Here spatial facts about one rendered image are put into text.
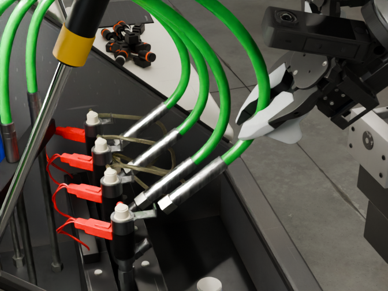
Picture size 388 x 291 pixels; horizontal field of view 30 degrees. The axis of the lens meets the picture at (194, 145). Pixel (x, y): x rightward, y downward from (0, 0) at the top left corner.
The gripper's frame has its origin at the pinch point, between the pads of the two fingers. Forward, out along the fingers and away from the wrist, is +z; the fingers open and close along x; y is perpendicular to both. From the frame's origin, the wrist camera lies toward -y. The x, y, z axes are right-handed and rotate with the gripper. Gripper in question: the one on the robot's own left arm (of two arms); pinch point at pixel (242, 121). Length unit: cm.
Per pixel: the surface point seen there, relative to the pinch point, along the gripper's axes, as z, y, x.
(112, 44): 39, 11, 65
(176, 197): 11.0, -0.5, -4.8
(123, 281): 23.8, 2.0, -8.8
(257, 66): -6.5, -4.3, 0.7
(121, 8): 43, 16, 89
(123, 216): 16.5, -4.4, -6.4
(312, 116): 76, 157, 181
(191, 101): 25, 20, 41
